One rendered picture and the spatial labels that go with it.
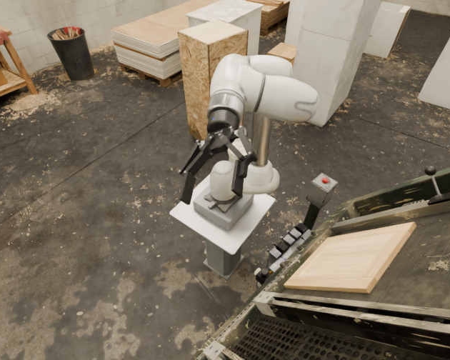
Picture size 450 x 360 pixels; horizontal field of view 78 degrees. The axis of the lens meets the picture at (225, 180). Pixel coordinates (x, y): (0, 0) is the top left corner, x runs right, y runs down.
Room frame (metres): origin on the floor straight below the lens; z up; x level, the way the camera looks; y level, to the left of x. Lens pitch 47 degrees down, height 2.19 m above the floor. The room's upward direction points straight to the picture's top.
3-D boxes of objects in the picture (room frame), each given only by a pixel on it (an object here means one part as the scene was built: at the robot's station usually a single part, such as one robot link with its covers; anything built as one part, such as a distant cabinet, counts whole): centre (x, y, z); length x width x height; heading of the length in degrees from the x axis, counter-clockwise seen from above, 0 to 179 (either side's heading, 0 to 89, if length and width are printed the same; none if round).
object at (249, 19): (4.42, -0.02, 0.48); 1.00 x 0.64 x 0.95; 144
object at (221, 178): (1.11, 0.00, 1.01); 0.18 x 0.16 x 0.22; 89
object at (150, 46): (5.25, 0.62, 0.32); 2.45 x 1.06 x 0.65; 144
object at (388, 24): (5.38, -2.80, 0.36); 0.58 x 0.45 x 0.72; 54
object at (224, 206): (1.10, 0.02, 0.87); 0.22 x 0.18 x 0.06; 139
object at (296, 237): (0.81, -0.34, 0.69); 0.50 x 0.14 x 0.24; 133
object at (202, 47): (2.74, 0.11, 0.63); 0.50 x 0.42 x 1.25; 133
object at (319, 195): (1.16, -0.61, 0.84); 0.12 x 0.12 x 0.18; 43
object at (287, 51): (4.58, -0.99, 0.15); 0.61 x 0.52 x 0.31; 144
